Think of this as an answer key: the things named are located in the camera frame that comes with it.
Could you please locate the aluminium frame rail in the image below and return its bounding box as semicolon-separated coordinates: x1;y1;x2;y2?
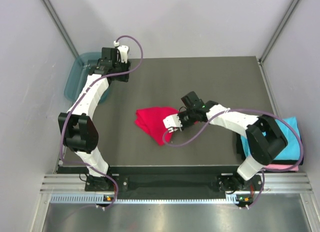
40;173;313;193

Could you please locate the grey slotted cable duct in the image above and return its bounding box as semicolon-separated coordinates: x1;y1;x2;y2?
50;193;259;204

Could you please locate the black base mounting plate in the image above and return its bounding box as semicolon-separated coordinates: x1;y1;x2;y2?
84;173;263;193

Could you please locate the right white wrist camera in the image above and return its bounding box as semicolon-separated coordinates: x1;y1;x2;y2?
163;113;182;133

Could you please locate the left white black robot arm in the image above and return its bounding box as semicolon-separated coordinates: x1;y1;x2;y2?
58;43;131;191

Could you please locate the blue plastic bin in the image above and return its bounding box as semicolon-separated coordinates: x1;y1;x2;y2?
64;52;102;103

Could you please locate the red t shirt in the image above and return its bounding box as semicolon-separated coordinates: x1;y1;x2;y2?
134;107;178;146

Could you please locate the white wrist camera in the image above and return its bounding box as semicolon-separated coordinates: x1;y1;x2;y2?
113;41;130;64
163;113;182;133

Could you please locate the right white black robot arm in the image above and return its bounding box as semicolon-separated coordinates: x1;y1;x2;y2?
177;91;288;190

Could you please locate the folded light blue t shirt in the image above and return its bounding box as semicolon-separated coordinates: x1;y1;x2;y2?
240;116;301;161

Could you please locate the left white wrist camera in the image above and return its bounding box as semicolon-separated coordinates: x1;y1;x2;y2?
113;41;130;64

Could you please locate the folded pink t shirt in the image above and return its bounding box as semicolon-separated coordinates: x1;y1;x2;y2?
265;164;299;171

